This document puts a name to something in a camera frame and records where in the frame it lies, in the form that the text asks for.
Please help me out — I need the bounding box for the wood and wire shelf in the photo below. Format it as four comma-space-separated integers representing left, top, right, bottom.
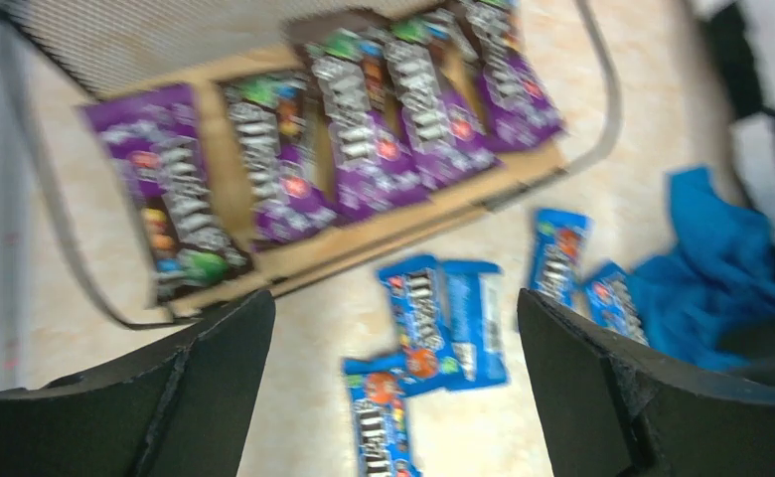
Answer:
0, 1, 621, 328

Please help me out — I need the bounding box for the blue candy bag near cloth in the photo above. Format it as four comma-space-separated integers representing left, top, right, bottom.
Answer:
582, 260, 650, 347

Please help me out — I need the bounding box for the black white checkered pillow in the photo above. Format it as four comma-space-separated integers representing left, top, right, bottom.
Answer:
689, 0, 775, 254

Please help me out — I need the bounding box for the blue candy bag back side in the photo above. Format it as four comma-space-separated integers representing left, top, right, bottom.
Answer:
442, 260, 509, 392

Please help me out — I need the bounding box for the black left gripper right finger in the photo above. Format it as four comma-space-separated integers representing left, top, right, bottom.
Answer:
518, 289, 775, 476

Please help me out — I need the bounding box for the blue candy bag leftmost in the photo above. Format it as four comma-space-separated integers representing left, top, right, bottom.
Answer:
342, 353, 421, 477

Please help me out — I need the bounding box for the blue candy bag left upper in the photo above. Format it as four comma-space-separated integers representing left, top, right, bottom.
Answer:
377, 254, 463, 397

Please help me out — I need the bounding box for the purple candy bag bottom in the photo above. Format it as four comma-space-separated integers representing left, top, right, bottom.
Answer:
216, 69, 337, 248

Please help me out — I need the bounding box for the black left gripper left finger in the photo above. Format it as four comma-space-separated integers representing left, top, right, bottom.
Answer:
0, 291, 276, 476

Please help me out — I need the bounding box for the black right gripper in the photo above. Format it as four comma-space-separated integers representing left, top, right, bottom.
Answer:
717, 319, 775, 387

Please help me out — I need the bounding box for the blue cloth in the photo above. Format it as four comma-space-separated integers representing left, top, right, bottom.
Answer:
628, 166, 775, 371

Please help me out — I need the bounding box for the purple candy bag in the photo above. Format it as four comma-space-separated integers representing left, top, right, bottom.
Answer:
80, 83, 253, 304
383, 7, 501, 191
283, 7, 428, 224
216, 69, 337, 248
447, 0, 563, 153

